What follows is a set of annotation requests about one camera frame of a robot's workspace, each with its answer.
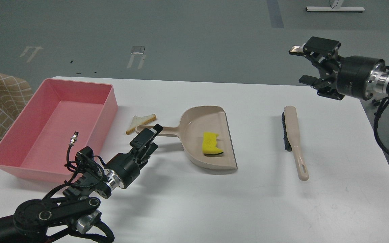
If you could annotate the yellow sponge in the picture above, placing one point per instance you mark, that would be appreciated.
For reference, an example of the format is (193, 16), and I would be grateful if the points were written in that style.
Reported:
(209, 144)

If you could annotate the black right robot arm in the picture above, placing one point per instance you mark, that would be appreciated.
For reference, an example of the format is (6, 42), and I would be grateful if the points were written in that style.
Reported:
(380, 85)

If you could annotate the triangular bread slice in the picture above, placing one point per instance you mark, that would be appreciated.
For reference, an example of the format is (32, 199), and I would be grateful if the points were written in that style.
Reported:
(140, 120)

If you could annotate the beige hand brush black bristles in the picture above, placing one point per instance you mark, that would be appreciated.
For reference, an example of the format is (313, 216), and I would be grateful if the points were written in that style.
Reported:
(292, 140)

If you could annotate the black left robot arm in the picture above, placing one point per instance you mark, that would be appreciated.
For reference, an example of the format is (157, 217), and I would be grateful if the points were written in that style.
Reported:
(69, 209)

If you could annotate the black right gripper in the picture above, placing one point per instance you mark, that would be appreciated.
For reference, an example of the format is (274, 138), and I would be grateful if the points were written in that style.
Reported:
(353, 74)

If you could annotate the pink plastic bin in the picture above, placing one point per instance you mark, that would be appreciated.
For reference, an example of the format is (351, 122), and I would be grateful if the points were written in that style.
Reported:
(35, 146)

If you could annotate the white table leg base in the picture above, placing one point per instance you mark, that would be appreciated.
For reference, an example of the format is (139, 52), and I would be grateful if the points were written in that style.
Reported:
(335, 6)

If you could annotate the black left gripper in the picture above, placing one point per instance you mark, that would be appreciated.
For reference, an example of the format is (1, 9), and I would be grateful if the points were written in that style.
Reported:
(124, 168)

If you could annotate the beige plastic dustpan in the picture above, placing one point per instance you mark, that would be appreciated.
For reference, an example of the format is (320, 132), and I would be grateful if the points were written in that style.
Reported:
(193, 123)

